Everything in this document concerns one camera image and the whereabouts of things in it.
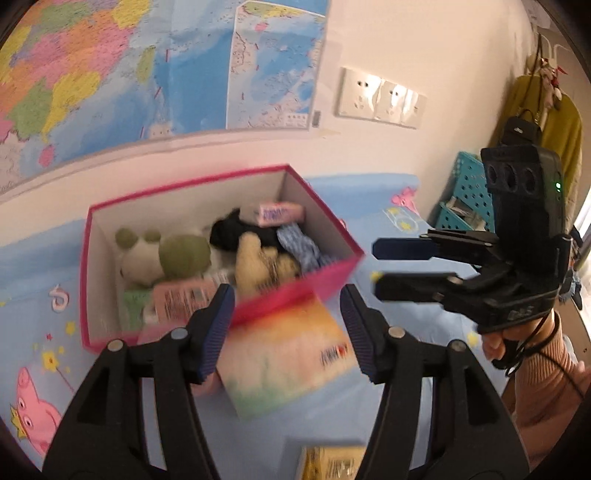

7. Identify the person's right forearm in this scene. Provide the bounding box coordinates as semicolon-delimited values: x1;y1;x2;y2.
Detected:
501;314;591;472

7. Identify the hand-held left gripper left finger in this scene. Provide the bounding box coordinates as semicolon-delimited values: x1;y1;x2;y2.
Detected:
41;283;237;480

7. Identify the green frog plush toy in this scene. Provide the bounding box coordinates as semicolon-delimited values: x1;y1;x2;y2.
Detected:
115;227;213;289

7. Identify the white wall socket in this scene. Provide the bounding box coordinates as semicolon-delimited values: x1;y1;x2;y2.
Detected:
401;90;428;129
335;66;384;120
374;79;409;124

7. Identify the person's right hand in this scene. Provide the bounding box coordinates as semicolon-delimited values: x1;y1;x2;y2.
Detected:
480;309;563;370

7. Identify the green packet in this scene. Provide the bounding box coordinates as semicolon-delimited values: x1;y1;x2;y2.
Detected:
121;288;155;330

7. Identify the black bag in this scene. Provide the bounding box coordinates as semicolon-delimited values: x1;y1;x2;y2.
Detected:
501;110;543;148

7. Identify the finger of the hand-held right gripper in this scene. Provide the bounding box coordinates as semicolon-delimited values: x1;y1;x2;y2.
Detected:
372;231;499;262
374;271;490;305

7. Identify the red white hanging ornament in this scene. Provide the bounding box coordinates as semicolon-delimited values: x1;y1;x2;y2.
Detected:
538;55;566;109

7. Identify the yellow box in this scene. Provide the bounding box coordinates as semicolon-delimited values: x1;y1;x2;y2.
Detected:
295;445;368;480

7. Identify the blue checked cloth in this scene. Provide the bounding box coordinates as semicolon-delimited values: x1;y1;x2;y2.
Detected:
277;224;333;273

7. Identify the pastel tissue pack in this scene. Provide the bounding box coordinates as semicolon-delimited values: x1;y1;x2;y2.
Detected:
217;293;363;421

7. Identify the pink cardboard box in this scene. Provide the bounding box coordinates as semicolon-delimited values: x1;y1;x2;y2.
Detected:
79;164;365;354

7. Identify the beige plush toy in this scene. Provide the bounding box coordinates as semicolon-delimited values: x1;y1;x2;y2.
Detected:
235;232;301;296

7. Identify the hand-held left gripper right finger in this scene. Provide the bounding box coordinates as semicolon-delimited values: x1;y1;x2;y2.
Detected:
339;283;532;480

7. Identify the blue perforated plastic basket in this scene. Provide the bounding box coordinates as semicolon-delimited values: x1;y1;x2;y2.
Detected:
434;151;497;234

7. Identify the small pink packet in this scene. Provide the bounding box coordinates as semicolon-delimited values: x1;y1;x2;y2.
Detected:
253;200;305;228

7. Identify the colourful wall map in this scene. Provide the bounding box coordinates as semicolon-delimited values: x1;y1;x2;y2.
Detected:
0;0;331;195

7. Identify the black cloth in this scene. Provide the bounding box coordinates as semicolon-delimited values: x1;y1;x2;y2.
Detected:
210;209;287;252

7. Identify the yellow hanging garment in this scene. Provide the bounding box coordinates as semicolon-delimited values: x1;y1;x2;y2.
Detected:
489;74;583;217

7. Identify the blue cartoon printed bedsheet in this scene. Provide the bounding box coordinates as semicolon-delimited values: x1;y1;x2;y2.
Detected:
0;173;485;480

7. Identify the black cable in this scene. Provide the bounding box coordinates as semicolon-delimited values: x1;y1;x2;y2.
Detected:
503;314;587;400

